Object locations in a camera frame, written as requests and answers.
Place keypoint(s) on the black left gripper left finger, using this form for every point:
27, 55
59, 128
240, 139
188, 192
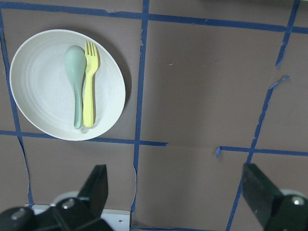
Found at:
75, 213

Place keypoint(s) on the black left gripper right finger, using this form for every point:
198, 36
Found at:
275, 209

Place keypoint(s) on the white round plate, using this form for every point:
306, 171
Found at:
44, 95

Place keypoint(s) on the green plastic spoon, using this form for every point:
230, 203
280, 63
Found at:
75, 63

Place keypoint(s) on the yellow plastic fork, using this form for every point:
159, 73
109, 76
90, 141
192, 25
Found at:
92, 59

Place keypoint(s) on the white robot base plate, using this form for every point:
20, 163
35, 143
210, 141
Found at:
118, 220

